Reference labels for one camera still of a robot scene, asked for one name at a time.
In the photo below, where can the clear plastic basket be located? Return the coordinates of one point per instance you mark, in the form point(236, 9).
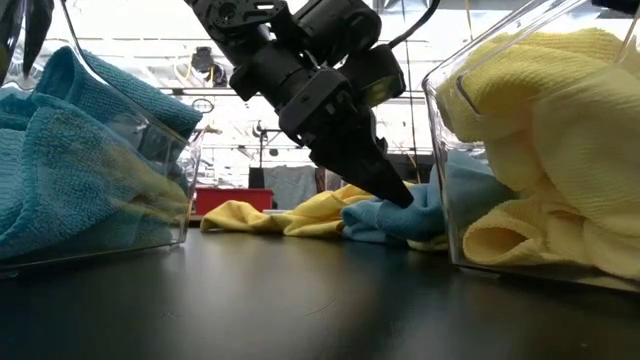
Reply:
point(165, 165)
point(440, 115)

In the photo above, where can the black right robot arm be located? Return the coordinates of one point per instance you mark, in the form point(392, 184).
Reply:
point(620, 5)

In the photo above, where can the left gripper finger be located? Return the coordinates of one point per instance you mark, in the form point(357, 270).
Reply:
point(360, 170)
point(377, 145)

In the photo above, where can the long ceiling light bar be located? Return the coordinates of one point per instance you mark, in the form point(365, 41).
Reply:
point(200, 91)

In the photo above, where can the red storage bin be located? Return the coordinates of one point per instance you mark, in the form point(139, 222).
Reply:
point(230, 200)

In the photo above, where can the grey cloth cover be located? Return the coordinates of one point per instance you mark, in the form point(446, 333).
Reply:
point(290, 185)

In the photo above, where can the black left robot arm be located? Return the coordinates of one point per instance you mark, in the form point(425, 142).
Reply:
point(260, 55)

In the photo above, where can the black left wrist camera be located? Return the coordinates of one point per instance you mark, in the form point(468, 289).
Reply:
point(375, 75)

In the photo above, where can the black boom stand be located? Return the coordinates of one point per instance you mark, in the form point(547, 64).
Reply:
point(260, 145)

